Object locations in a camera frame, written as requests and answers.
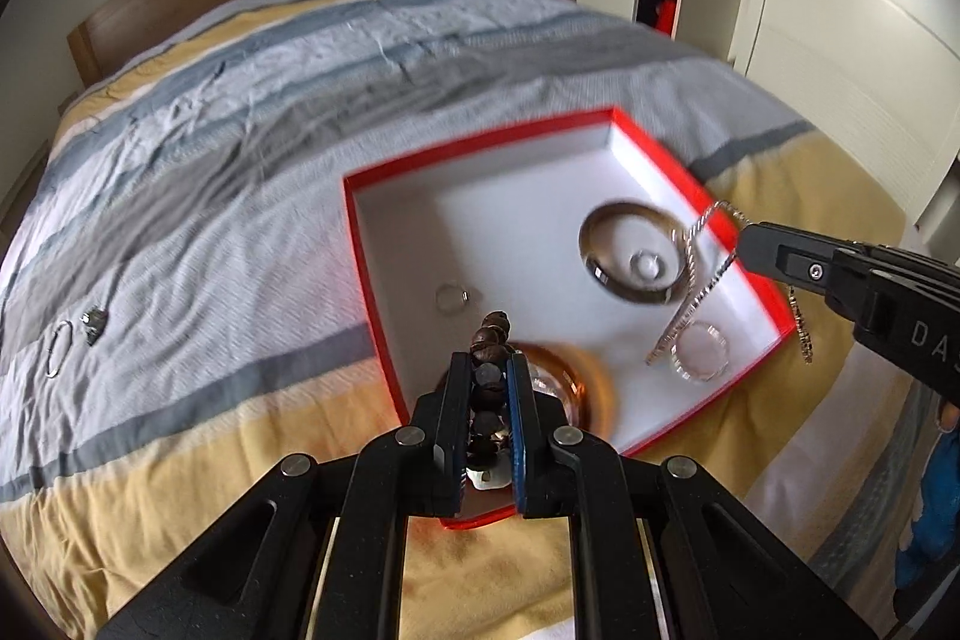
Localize clear sparkly bracelet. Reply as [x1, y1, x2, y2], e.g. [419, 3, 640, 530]
[669, 320, 731, 383]

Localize silver chain necklace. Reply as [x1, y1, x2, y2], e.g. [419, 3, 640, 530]
[646, 199, 818, 366]

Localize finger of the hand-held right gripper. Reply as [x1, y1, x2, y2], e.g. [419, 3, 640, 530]
[739, 221, 872, 313]

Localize brown bangle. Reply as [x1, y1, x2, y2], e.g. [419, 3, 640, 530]
[579, 201, 695, 305]

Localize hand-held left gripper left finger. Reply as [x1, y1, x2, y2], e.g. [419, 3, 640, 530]
[97, 351, 472, 640]

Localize blue cloth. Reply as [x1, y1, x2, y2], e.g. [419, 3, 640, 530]
[896, 434, 960, 592]

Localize amber translucent bangle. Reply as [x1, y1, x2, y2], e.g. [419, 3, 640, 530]
[517, 344, 617, 455]

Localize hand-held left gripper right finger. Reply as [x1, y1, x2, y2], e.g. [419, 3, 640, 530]
[506, 355, 875, 640]

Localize red shallow box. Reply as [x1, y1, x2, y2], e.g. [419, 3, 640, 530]
[343, 107, 800, 532]

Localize striped duvet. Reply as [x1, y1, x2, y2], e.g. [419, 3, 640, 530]
[0, 0, 960, 640]

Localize dark bead bracelet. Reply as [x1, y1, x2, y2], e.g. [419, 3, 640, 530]
[465, 310, 520, 492]

